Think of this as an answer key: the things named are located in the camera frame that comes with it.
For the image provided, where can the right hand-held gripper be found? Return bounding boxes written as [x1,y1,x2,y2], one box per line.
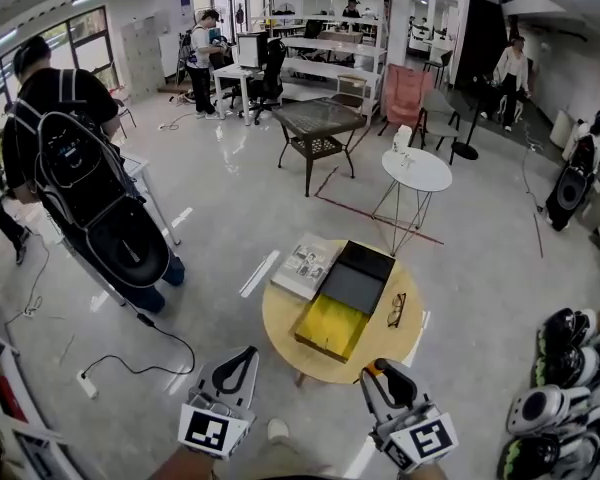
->
[362,360,460,473]

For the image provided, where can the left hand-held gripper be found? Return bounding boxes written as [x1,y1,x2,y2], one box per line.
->
[177,346,260,463]

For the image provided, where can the black and yellow tray box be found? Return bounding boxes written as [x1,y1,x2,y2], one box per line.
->
[293,240,397,365]

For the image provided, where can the person's right forearm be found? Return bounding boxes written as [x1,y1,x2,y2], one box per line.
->
[397,460,451,480]

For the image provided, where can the person's left forearm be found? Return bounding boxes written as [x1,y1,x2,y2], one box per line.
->
[147,442,231,480]

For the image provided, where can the white shelving unit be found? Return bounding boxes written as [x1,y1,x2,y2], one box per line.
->
[0,320,89,480]

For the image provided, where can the person's left white shoe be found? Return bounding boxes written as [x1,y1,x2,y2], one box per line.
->
[267,417,291,444]

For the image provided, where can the round wooden table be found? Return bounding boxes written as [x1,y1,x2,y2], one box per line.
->
[261,239,425,387]

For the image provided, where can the black-framed eyeglasses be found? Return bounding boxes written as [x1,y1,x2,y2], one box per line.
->
[386,291,408,329]

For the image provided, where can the person's left leg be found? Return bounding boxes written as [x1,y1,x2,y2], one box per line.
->
[249,435,341,480]

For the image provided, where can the grey photo book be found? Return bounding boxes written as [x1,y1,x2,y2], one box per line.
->
[269,232,349,302]

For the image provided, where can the white power strip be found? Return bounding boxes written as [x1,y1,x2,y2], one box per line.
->
[76,369,100,400]

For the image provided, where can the round white side table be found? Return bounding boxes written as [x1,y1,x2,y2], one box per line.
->
[371,146,454,258]

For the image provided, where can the black round-base stand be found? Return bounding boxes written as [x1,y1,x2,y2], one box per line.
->
[451,75,486,162]

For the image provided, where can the white carton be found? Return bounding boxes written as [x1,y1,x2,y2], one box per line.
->
[392,124,414,152]

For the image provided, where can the dark glass-top square table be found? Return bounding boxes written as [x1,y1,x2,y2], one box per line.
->
[271,96,369,198]

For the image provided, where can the grey chair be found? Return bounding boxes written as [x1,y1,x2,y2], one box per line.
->
[412,87,462,165]

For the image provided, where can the black metal chair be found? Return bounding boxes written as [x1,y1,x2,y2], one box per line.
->
[112,97,137,139]

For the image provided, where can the pink armchair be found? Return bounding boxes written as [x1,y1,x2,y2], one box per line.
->
[378,62,434,137]

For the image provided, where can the white desk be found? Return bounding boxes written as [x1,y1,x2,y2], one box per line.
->
[212,62,271,120]

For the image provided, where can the black office chair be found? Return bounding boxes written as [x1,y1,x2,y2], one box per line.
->
[238,37,287,127]

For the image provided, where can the white cylindrical bin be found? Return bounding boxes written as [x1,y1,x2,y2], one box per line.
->
[549,109,576,149]

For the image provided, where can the white computer case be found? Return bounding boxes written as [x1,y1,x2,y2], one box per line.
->
[236,31,270,69]

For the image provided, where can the grey locker cabinet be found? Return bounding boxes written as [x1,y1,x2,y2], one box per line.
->
[121,15,169,102]

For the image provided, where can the white shelf rack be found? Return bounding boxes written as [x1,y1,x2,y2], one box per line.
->
[249,0,389,119]

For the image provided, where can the black framed window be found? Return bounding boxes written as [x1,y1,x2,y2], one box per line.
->
[0,5,121,149]

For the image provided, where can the glass entrance door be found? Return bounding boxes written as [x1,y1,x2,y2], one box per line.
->
[192,0,251,39]

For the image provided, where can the black floor cable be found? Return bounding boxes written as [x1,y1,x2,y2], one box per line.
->
[82,302,196,377]

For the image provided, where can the white floor cable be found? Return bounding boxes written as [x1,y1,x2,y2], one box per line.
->
[4,232,51,327]

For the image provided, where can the wooden frame chair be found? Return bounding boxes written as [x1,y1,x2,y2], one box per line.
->
[331,73,369,114]

